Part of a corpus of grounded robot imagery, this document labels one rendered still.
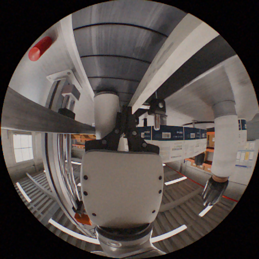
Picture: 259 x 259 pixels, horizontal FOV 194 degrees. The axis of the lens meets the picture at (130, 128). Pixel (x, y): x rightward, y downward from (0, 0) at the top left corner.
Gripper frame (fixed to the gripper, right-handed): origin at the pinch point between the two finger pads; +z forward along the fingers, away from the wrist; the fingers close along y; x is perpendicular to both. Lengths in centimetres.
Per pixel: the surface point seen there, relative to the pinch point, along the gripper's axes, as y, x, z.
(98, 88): -5.5, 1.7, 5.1
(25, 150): -539, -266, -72
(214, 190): 23.1, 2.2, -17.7
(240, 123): 54, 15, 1
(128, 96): 0.3, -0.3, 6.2
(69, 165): -9.7, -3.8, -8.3
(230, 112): 22.2, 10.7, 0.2
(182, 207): 243, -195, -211
